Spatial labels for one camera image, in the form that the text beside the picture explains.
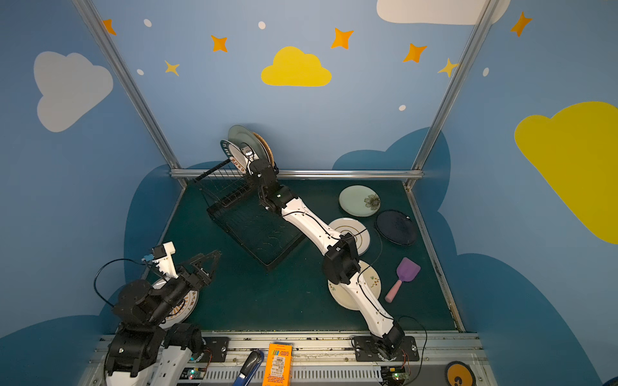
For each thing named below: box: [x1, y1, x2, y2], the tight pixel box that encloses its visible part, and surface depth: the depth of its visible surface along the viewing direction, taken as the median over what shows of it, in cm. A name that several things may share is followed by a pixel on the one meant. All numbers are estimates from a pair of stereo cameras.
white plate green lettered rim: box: [219, 139, 249, 175], surface depth 96 cm
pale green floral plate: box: [338, 184, 381, 218], surface depth 117 cm
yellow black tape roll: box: [444, 361, 477, 386], surface depth 72 cm
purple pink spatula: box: [384, 256, 422, 304], surface depth 93 cm
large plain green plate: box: [227, 124, 269, 161], surface depth 87 cm
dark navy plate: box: [374, 209, 417, 247], surface depth 106 cm
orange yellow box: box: [262, 343, 294, 386], surface depth 70 cm
